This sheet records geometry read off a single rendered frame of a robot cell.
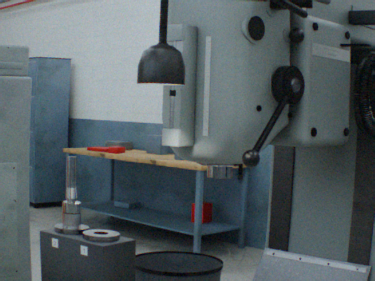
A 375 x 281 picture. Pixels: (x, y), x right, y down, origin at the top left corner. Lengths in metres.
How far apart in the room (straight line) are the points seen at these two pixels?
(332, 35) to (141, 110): 6.47
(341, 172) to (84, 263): 0.63
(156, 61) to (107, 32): 7.36
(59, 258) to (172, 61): 0.75
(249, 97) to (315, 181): 0.47
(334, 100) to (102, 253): 0.61
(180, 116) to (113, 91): 7.02
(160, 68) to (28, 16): 9.16
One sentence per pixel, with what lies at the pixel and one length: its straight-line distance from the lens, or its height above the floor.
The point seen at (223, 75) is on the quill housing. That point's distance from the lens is 1.09.
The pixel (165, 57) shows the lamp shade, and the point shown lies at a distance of 0.95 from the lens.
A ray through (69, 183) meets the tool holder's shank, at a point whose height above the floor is 1.21.
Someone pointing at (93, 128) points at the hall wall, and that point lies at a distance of 8.40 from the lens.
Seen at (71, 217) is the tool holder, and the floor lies 1.13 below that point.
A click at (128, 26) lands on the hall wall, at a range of 7.98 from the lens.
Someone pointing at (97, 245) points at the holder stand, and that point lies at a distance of 1.46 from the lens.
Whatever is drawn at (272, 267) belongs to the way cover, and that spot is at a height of 1.02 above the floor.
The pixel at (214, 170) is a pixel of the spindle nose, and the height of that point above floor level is 1.29.
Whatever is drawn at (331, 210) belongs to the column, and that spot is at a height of 1.18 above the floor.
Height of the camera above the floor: 1.41
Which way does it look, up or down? 3 degrees down
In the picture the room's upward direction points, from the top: 2 degrees clockwise
